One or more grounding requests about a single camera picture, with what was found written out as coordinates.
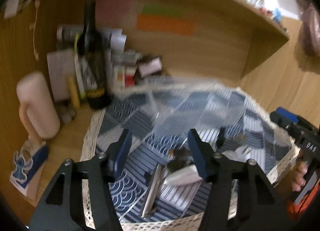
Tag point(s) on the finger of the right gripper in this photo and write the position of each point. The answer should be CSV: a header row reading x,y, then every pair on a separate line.
x,y
284,123
289,115

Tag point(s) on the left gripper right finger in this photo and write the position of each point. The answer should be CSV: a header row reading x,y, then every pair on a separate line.
x,y
202,154

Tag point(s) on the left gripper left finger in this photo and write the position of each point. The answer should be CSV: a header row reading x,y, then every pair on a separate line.
x,y
118,153

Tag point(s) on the white handheld flashlight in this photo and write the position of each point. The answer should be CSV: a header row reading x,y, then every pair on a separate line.
x,y
184,176

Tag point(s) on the clear plastic storage box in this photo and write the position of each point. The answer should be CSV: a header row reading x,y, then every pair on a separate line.
x,y
195,113

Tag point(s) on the person's right hand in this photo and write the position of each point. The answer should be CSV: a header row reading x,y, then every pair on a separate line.
x,y
299,170

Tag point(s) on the dark ornate metal trinket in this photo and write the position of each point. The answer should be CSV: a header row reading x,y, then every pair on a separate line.
x,y
178,159

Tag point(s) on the blue white patterned tablecloth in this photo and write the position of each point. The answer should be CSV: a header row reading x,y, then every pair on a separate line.
x,y
140,170

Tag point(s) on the brown striped lighter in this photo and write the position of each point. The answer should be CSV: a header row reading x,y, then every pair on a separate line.
x,y
151,192

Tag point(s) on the yellow wooden stick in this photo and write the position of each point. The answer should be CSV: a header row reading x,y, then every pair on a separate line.
x,y
73,91

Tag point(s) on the white box coloured dots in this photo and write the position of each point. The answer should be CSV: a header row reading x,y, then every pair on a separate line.
x,y
119,77

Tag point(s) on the red white small box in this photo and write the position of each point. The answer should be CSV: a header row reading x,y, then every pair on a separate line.
x,y
130,76

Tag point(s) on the white small cardboard box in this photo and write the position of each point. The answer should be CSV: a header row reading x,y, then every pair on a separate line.
x,y
151,67

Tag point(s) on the stacked magazines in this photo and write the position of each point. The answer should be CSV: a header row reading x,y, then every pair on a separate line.
x,y
129,57

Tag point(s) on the white paper notepad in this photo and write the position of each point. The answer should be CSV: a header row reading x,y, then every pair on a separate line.
x,y
60,67

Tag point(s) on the dark wine bottle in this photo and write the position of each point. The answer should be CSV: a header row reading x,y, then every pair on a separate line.
x,y
91,55

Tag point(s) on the rolled white papers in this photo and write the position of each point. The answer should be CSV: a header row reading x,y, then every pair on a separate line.
x,y
112,38

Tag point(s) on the orange sticky note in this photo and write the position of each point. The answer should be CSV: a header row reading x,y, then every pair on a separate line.
x,y
155,23

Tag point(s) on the pink sticky note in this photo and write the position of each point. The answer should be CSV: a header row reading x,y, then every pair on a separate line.
x,y
116,13

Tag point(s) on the green sticky note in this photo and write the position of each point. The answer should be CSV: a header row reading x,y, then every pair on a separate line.
x,y
162,11

